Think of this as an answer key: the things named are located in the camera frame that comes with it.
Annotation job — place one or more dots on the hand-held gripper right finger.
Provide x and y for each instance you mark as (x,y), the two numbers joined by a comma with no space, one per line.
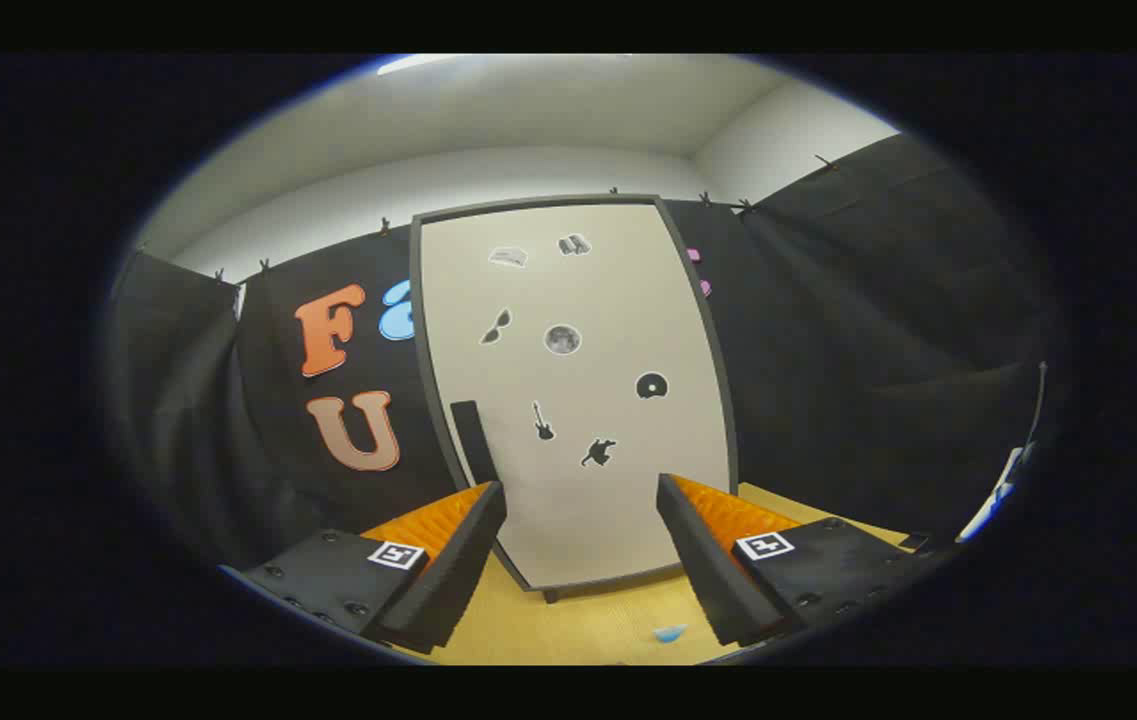
(698,560)

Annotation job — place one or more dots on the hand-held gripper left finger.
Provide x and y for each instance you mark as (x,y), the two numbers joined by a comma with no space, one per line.
(463,560)

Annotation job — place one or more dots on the small blue paper scrap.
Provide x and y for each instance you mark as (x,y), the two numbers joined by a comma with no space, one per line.
(670,632)

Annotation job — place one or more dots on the black backdrop cloth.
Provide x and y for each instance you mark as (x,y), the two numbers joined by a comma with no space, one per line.
(828,350)

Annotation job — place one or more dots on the grey cabinet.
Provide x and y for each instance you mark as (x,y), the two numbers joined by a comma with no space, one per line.
(417,300)

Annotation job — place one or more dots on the white and blue object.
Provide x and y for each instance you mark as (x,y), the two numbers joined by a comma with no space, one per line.
(993,495)

